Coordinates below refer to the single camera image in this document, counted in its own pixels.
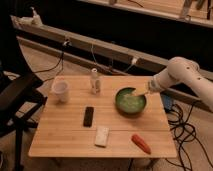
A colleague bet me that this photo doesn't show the orange carrot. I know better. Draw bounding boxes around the orange carrot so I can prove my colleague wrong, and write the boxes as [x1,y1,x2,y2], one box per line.
[131,134,151,154]

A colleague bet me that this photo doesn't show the black floor cables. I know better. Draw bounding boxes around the black floor cables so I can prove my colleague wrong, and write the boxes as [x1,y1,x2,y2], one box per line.
[165,103,213,171]

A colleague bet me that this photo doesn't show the blue box on floor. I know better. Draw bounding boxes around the blue box on floor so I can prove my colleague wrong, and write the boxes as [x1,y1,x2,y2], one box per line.
[161,94,173,110]

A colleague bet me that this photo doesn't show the long wooden beam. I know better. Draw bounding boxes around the long wooden beam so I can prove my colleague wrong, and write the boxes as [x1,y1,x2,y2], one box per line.
[11,16,213,112]

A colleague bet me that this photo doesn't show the small white bottle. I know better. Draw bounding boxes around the small white bottle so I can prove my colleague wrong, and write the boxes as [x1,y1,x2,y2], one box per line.
[90,68,100,94]

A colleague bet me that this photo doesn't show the white object on beam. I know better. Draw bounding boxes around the white object on beam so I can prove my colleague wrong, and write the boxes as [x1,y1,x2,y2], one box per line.
[19,7,43,27]

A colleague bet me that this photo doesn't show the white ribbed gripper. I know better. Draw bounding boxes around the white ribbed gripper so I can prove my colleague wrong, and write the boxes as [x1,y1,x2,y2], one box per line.
[131,77,160,96]

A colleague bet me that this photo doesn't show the white cable plug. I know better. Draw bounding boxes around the white cable plug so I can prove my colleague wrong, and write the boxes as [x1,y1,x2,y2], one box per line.
[131,58,138,65]

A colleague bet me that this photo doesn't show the white sponge block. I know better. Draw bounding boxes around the white sponge block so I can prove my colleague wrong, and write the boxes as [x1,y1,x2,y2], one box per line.
[95,126,109,147]

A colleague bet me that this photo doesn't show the white ceramic cup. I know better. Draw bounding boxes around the white ceramic cup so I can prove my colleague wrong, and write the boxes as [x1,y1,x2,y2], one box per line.
[51,80,69,102]

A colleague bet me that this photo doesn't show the wooden table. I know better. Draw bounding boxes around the wooden table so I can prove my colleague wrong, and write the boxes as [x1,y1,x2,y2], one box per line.
[29,76,177,158]

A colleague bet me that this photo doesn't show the green bowl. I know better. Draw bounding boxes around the green bowl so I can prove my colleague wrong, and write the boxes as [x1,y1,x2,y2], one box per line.
[115,87,146,114]

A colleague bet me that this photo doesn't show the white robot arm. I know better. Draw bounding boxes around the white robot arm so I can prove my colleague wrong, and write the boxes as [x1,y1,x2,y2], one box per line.
[133,57,213,112]

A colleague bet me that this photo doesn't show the black chair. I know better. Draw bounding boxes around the black chair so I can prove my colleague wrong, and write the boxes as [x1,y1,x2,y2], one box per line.
[0,61,47,171]

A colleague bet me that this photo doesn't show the black hanging cable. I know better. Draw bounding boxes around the black hanging cable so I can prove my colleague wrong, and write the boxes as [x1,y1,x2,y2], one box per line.
[33,39,72,83]

